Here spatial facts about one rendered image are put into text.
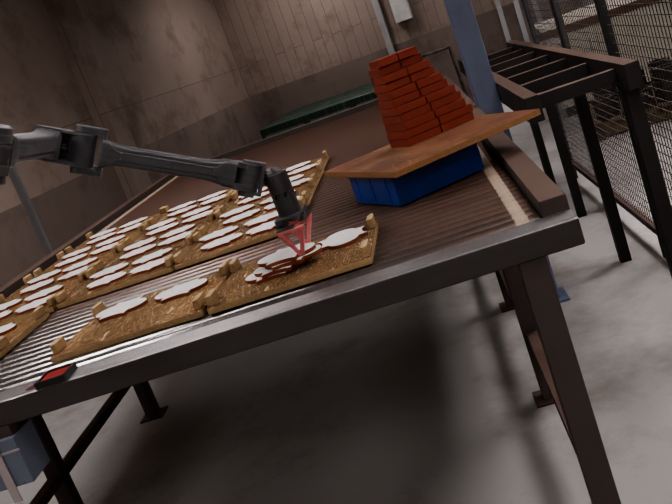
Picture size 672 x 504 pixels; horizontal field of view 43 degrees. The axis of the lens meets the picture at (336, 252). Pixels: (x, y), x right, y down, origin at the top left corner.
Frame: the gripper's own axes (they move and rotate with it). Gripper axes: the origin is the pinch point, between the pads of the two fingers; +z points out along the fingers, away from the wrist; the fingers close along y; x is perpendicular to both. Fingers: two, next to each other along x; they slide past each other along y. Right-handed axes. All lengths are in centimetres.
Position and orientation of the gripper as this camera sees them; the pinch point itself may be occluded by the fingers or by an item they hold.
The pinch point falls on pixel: (303, 247)
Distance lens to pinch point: 207.2
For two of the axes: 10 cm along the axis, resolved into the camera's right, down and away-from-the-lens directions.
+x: 9.2, -3.0, -2.4
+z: 3.5, 9.1, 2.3
